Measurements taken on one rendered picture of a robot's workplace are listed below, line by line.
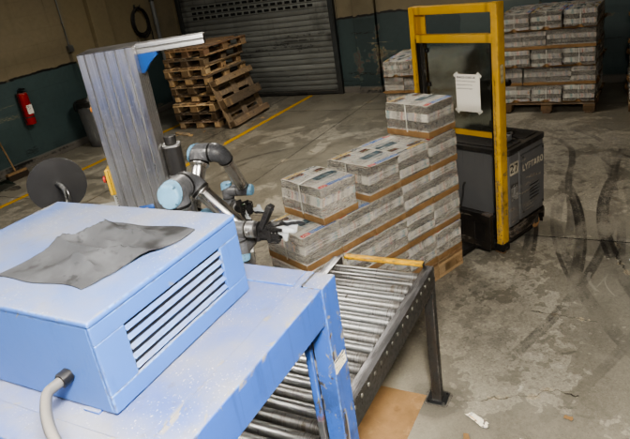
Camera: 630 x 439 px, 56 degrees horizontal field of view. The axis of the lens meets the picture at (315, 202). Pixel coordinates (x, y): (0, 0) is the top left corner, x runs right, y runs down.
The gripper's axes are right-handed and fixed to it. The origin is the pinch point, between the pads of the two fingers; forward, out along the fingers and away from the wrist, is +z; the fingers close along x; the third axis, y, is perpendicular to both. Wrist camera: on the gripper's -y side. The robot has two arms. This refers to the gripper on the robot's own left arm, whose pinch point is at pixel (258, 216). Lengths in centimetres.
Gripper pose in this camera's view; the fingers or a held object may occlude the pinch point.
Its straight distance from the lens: 368.1
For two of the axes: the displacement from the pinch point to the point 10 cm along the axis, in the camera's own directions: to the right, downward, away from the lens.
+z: 6.8, 1.9, -7.1
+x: 7.2, -3.6, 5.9
